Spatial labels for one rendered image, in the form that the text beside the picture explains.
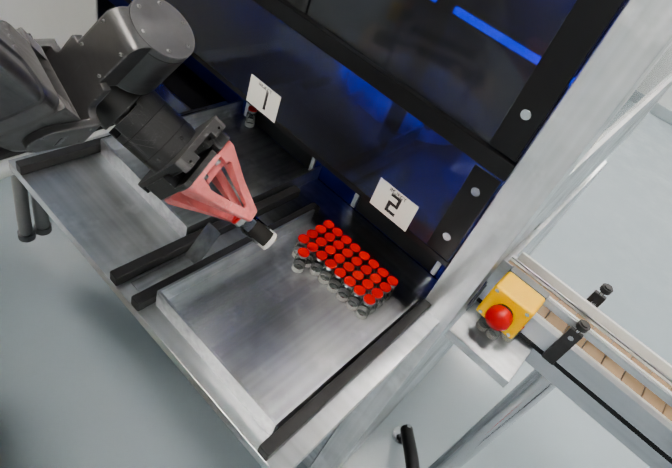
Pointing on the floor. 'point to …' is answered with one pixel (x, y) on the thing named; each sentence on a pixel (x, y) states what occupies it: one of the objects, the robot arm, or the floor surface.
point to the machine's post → (532, 183)
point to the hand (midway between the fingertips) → (242, 213)
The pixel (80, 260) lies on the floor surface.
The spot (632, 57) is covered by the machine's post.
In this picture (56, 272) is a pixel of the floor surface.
